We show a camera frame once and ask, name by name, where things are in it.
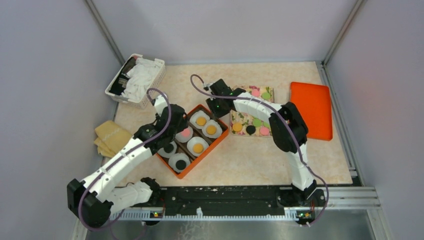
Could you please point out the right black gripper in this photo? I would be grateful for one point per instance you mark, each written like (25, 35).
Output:
(210, 103)

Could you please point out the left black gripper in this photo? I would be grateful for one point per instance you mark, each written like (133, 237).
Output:
(183, 125)

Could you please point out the pink cookie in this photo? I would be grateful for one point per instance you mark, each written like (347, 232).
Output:
(186, 133)
(256, 92)
(264, 131)

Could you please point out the yellow cookie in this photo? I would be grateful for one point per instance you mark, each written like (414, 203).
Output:
(198, 148)
(211, 129)
(201, 121)
(237, 127)

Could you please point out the orange cookie box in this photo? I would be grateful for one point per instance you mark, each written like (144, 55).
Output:
(182, 147)

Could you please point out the floral serving tray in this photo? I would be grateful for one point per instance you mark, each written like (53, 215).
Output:
(246, 119)

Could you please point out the black cookie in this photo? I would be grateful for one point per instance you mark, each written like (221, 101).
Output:
(169, 148)
(180, 164)
(250, 129)

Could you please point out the orange box lid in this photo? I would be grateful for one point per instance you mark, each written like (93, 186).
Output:
(314, 104)

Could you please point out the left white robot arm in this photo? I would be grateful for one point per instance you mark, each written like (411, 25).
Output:
(96, 197)

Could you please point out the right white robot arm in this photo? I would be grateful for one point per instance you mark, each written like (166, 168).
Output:
(288, 129)

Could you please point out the paper cup back left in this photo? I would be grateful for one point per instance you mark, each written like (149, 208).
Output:
(197, 114)

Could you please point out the paper cup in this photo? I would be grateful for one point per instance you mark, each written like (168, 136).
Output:
(172, 160)
(165, 155)
(196, 139)
(180, 139)
(219, 129)
(197, 114)

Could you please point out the paper cup middle left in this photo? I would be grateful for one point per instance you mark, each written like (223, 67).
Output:
(180, 139)

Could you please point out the paper cup back right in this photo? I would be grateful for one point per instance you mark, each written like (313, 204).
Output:
(219, 129)

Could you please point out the paper cup middle right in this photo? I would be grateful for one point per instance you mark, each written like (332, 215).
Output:
(196, 139)

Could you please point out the paper cup front left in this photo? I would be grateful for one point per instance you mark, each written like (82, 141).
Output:
(165, 155)

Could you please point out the black cookie front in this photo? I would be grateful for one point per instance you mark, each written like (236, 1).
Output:
(250, 129)

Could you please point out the pink cookie back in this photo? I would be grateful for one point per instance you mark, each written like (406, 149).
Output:
(256, 92)

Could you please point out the paper cup front right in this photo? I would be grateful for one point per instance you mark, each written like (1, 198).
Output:
(172, 160)

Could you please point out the green cookie lower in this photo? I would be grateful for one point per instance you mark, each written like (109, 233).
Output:
(257, 122)

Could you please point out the green cookie back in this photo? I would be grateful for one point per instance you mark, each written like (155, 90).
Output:
(266, 96)

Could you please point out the pink cookie front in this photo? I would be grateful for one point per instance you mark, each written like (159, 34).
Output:
(264, 131)

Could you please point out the white cloth in basket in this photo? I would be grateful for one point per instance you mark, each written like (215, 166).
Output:
(141, 77)

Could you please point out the white plastic basket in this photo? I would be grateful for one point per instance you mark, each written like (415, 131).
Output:
(145, 101)

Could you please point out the dark item in basket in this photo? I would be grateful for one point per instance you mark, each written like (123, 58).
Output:
(119, 83)

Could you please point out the yellow folded cloth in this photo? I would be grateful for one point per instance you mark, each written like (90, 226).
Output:
(111, 138)

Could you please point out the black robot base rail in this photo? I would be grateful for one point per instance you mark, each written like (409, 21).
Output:
(228, 201)

